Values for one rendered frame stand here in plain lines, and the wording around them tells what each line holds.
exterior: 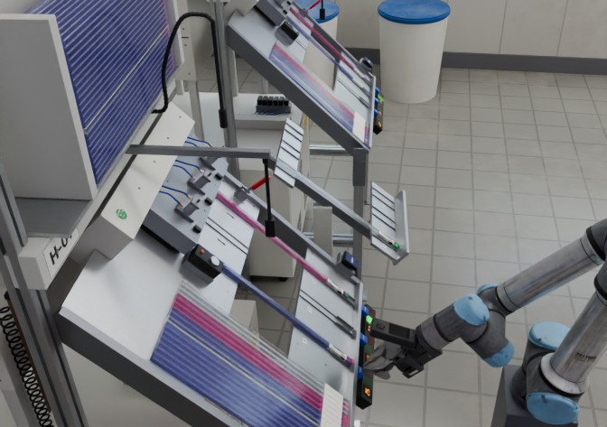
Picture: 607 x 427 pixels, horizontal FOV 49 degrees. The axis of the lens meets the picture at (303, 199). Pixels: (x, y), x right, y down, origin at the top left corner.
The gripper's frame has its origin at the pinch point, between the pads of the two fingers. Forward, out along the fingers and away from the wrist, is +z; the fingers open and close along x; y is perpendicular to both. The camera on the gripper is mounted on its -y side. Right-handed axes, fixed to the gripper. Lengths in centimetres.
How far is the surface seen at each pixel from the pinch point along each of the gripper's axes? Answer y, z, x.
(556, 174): 121, -20, 212
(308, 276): -20.6, 1.8, 18.9
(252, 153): -62, -29, -2
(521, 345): 94, 7, 81
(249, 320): -18.3, 30.5, 23.4
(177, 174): -67, -4, 10
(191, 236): -58, -4, -5
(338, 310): -8.9, 1.8, 15.3
